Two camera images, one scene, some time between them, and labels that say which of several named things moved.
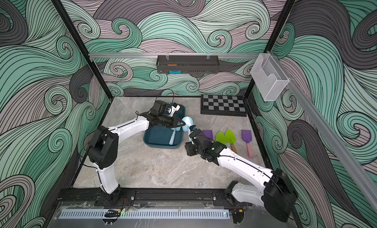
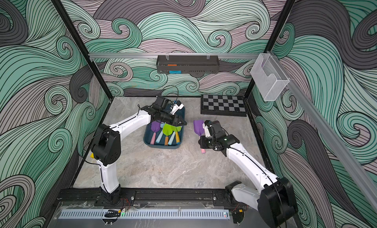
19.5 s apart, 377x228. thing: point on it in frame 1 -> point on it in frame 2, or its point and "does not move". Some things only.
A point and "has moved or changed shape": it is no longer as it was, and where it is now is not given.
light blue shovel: [172, 138] -> [161, 134]
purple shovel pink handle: [208, 133] has moved or changed shape
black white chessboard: [228, 105] does not move
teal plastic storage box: [158, 136] does not move
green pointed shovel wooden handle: [230, 138] has moved or changed shape
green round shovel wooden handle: [220, 137] has moved or changed shape
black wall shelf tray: [187, 64] does not move
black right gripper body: [194, 149] -> [209, 142]
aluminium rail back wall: [148, 55] does not move
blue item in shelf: [175, 71] does not move
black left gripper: [175, 122] does not move
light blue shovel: [188, 121] -> [171, 138]
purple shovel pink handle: [247, 137] -> [199, 128]
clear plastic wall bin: [269, 78] does not move
